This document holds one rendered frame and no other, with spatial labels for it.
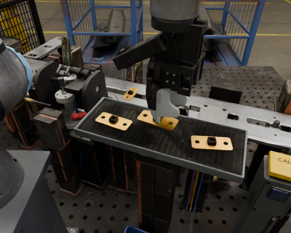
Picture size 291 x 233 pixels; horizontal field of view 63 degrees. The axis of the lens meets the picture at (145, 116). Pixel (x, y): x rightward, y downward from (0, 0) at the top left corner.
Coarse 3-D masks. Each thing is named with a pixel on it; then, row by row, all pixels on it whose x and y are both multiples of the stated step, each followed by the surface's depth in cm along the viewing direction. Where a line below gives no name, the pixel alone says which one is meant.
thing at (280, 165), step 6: (270, 156) 48; (276, 156) 48; (282, 156) 48; (288, 156) 48; (270, 162) 47; (276, 162) 47; (282, 162) 47; (288, 162) 47; (270, 168) 46; (276, 168) 46; (282, 168) 46; (288, 168) 46; (270, 174) 45; (276, 174) 45; (282, 174) 44; (288, 174) 44; (288, 180) 45
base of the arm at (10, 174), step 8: (0, 152) 46; (8, 152) 51; (0, 160) 45; (8, 160) 47; (16, 160) 52; (0, 168) 45; (8, 168) 47; (16, 168) 49; (0, 176) 45; (8, 176) 46; (16, 176) 48; (0, 184) 45; (8, 184) 46; (16, 184) 48; (0, 192) 45; (8, 192) 46; (16, 192) 48; (0, 200) 45; (8, 200) 46
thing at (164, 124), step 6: (144, 114) 53; (150, 114) 52; (138, 120) 51; (144, 120) 51; (150, 120) 51; (162, 120) 51; (168, 120) 51; (174, 120) 51; (162, 126) 49; (168, 126) 49; (174, 126) 49
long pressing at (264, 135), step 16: (32, 64) 115; (112, 80) 103; (112, 96) 93; (192, 96) 93; (192, 112) 85; (240, 112) 85; (256, 112) 85; (272, 112) 85; (240, 128) 79; (256, 128) 79; (272, 128) 79; (272, 144) 73; (288, 144) 72
